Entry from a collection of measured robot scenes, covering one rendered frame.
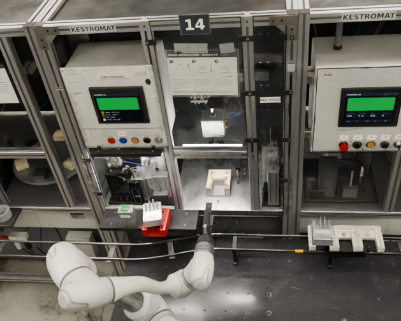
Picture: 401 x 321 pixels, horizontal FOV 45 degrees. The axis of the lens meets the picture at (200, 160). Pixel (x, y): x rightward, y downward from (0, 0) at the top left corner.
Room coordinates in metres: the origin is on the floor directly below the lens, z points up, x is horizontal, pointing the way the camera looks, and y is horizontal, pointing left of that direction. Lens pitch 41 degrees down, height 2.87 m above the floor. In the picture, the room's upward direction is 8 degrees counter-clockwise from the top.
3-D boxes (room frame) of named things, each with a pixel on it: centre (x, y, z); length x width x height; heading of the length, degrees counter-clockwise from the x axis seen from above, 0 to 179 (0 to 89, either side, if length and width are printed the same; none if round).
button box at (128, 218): (1.81, 0.43, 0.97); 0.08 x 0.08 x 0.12; 78
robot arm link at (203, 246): (1.37, 0.04, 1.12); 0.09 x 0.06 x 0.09; 78
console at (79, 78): (1.99, 0.33, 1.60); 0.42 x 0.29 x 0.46; 78
